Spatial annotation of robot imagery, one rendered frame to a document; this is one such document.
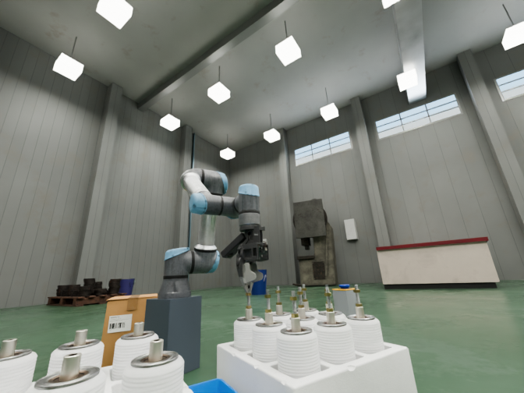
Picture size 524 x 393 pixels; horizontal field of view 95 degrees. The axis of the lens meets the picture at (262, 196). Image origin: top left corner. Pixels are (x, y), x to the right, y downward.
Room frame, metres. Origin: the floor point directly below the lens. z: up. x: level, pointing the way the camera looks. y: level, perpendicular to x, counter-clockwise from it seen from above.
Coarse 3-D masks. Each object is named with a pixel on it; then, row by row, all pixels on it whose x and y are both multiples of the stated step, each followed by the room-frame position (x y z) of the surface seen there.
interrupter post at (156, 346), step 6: (150, 342) 0.47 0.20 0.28; (156, 342) 0.47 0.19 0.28; (162, 342) 0.48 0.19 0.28; (150, 348) 0.47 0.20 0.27; (156, 348) 0.47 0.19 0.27; (162, 348) 0.48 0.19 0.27; (150, 354) 0.47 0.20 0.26; (156, 354) 0.47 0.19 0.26; (150, 360) 0.47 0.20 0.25; (156, 360) 0.47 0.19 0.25
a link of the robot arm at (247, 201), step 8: (248, 184) 0.80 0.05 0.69; (240, 192) 0.81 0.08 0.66; (248, 192) 0.79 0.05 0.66; (256, 192) 0.81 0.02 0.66; (240, 200) 0.81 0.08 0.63; (248, 200) 0.79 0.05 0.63; (256, 200) 0.81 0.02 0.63; (240, 208) 0.81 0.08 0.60; (248, 208) 0.79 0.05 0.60; (256, 208) 0.80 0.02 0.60
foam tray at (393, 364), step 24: (240, 360) 0.72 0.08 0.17; (360, 360) 0.66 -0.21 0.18; (384, 360) 0.68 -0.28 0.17; (408, 360) 0.73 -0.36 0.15; (240, 384) 0.72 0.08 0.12; (264, 384) 0.62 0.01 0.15; (288, 384) 0.55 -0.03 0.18; (312, 384) 0.56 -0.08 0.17; (336, 384) 0.59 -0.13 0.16; (360, 384) 0.63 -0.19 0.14; (384, 384) 0.67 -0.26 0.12; (408, 384) 0.72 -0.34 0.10
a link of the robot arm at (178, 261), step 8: (184, 248) 1.20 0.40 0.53; (168, 256) 1.18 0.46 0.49; (176, 256) 1.18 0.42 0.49; (184, 256) 1.20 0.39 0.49; (192, 256) 1.22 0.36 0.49; (168, 264) 1.18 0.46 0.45; (176, 264) 1.18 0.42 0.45; (184, 264) 1.20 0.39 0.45; (192, 264) 1.22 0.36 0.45; (168, 272) 1.18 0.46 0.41; (176, 272) 1.18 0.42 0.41; (184, 272) 1.21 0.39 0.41; (192, 272) 1.25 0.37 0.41
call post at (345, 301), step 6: (336, 294) 1.01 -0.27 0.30; (342, 294) 0.99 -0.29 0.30; (348, 294) 0.98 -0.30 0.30; (354, 294) 1.00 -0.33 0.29; (336, 300) 1.02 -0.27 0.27; (342, 300) 0.99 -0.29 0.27; (348, 300) 0.97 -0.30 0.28; (354, 300) 0.99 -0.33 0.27; (336, 306) 1.02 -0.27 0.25; (342, 306) 0.99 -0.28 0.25; (348, 306) 0.97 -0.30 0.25; (354, 306) 0.99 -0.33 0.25; (342, 312) 1.00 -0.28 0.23; (348, 312) 0.98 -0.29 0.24; (354, 312) 0.99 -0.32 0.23
